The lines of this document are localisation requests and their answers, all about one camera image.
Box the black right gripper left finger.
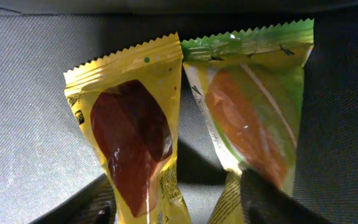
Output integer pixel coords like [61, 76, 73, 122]
[33, 174, 117, 224]

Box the yellow chocolate cake snack packet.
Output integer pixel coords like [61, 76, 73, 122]
[64, 34, 191, 223]

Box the green pandan cake snack packet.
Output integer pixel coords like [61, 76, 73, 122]
[181, 19, 314, 223]

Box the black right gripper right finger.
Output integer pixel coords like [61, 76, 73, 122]
[241, 169, 331, 224]

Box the dark green open box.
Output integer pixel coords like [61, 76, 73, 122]
[0, 1, 358, 223]

